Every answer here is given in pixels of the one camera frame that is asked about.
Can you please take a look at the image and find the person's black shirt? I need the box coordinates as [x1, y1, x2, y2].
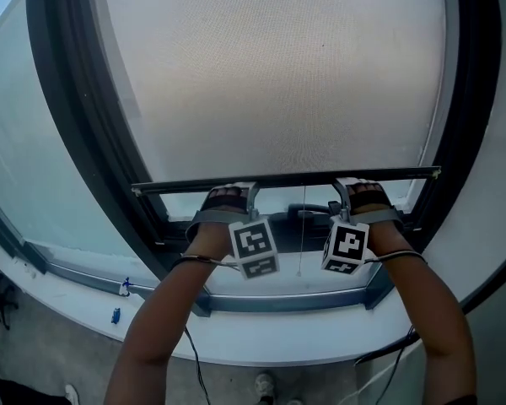
[421, 391, 478, 405]

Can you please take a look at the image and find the black office chair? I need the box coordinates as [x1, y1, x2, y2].
[0, 263, 21, 332]

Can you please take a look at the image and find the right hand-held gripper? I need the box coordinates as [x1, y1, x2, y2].
[320, 177, 406, 276]

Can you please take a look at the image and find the thin pull cord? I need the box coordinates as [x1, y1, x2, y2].
[294, 186, 310, 278]

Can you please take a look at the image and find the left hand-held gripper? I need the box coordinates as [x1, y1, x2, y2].
[185, 180, 280, 282]

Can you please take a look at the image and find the person's left hand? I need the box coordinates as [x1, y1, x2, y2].
[205, 184, 249, 213]

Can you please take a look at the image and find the person's right forearm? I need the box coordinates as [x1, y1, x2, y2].
[364, 221, 477, 405]

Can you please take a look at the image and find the person's right hand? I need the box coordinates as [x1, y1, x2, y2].
[345, 178, 390, 215]

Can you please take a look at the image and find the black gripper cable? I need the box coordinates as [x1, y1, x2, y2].
[353, 248, 429, 405]
[170, 253, 240, 405]

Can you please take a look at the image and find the clear low glass pane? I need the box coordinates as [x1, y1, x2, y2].
[204, 249, 383, 301]

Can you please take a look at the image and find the black window handle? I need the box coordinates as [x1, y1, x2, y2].
[273, 202, 329, 224]

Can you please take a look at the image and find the black aluminium window frame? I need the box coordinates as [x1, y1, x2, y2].
[24, 0, 503, 318]

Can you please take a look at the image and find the person's left forearm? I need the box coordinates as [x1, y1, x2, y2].
[103, 221, 237, 405]

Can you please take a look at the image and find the white cable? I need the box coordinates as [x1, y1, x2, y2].
[341, 352, 406, 405]

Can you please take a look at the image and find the large frosted glass pane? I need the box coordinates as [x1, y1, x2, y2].
[0, 0, 153, 269]

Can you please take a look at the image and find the frosted hinged window sash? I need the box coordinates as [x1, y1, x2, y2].
[90, 0, 452, 230]

